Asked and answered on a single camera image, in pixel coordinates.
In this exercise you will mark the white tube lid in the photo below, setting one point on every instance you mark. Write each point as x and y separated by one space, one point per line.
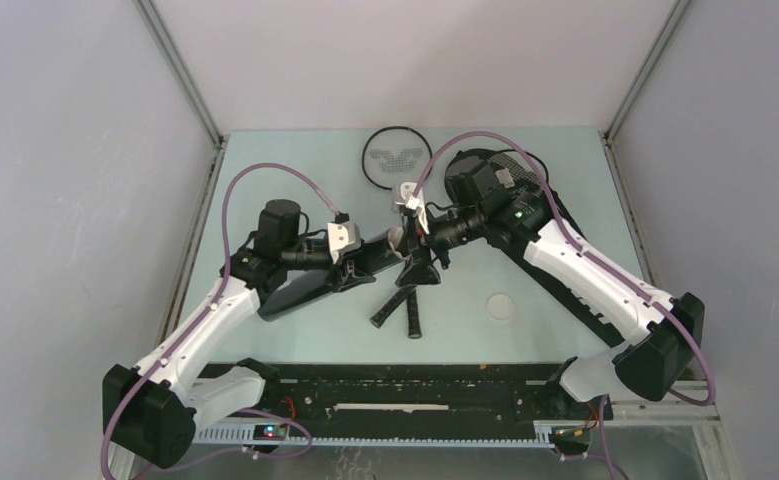
501 307

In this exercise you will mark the black racket bag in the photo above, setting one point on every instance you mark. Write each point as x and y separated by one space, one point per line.
516 209

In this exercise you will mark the left controller board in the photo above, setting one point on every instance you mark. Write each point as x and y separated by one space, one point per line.
269 433

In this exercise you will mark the aluminium frame post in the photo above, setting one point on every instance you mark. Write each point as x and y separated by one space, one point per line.
671 25
164 40

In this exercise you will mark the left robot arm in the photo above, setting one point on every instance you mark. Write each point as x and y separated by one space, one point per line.
155 408

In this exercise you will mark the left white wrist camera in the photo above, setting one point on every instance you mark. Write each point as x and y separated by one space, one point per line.
342 238

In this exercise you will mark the right controller board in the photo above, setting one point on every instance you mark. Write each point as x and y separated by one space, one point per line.
570 435

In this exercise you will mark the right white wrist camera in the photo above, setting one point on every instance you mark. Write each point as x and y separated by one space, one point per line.
407 197

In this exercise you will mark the black shuttlecock tube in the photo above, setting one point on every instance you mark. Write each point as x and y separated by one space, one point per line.
374 257

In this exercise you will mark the black racket on table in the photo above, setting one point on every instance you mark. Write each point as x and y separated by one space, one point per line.
391 156

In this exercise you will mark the black racket on bag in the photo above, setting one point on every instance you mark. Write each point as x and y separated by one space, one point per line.
493 198

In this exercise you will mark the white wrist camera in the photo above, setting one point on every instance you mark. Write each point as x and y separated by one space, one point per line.
407 197
342 238

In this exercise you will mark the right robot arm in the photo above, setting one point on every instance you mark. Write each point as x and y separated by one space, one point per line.
656 336

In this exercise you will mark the right aluminium frame post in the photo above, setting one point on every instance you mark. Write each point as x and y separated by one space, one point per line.
671 25

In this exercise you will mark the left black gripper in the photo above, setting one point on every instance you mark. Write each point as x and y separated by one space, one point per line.
350 276

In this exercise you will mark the controller board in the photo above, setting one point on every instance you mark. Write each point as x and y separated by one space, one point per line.
570 435
269 433

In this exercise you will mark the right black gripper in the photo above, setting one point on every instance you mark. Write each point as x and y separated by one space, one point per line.
419 270

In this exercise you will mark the left aluminium frame post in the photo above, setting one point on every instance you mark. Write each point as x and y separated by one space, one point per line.
164 40

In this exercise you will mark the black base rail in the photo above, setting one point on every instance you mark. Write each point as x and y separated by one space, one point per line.
465 403

